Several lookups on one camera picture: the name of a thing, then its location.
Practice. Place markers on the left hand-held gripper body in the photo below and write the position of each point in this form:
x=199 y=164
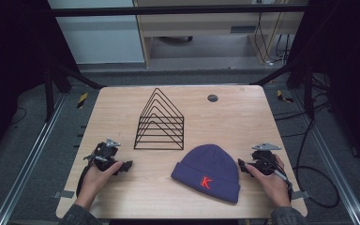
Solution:
x=103 y=154

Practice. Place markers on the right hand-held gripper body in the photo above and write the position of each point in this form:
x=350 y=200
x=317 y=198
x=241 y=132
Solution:
x=265 y=161

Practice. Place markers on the navy knit beanie hat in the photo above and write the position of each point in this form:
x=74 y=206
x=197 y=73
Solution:
x=209 y=165

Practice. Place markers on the person's right hand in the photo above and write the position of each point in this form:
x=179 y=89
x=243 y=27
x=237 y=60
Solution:
x=275 y=187

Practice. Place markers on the person's left hand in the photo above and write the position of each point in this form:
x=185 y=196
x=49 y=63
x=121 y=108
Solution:
x=94 y=182

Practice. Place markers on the yellow black striped tape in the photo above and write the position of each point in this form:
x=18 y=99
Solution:
x=82 y=100
x=282 y=97

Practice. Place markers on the small black round cap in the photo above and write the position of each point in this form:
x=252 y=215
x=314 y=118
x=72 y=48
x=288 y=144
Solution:
x=212 y=98

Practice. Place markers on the black metal stand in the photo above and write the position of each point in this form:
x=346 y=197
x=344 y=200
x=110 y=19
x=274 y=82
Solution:
x=307 y=90
x=48 y=93

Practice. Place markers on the white cabinet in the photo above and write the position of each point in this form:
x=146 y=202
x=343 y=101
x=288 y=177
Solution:
x=100 y=37

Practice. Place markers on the black curtain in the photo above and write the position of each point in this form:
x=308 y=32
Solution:
x=350 y=62
x=9 y=62

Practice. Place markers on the light wooden desk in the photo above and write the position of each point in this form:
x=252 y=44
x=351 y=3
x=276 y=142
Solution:
x=200 y=26

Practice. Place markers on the grey metal table bracket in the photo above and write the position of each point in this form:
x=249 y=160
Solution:
x=64 y=194
x=301 y=195

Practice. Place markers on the aluminium floor rail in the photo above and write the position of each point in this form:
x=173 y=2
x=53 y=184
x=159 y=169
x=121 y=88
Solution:
x=334 y=168
x=28 y=162

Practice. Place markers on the black horizontal frame bar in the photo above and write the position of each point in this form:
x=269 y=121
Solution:
x=168 y=10

